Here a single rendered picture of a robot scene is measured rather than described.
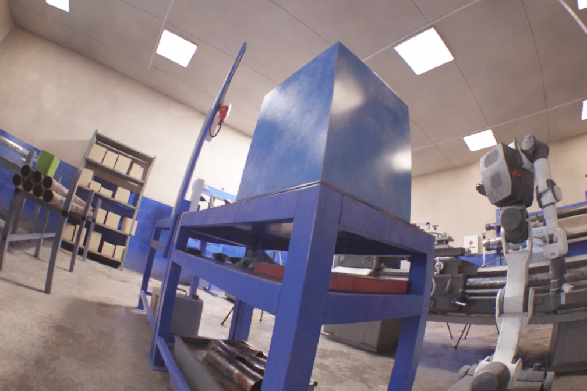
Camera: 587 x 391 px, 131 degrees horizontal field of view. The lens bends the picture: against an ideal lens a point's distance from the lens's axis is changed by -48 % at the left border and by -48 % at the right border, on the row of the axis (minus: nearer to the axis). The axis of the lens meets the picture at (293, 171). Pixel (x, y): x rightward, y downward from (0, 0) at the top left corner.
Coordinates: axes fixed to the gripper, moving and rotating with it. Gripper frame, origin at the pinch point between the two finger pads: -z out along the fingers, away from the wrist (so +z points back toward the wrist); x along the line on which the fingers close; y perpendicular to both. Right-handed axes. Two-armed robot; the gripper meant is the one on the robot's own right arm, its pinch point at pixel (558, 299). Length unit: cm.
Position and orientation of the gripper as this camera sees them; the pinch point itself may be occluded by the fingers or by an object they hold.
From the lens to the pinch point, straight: 140.8
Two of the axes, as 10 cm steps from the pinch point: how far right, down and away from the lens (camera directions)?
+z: 0.9, -9.0, 4.3
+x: 9.9, 1.2, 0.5
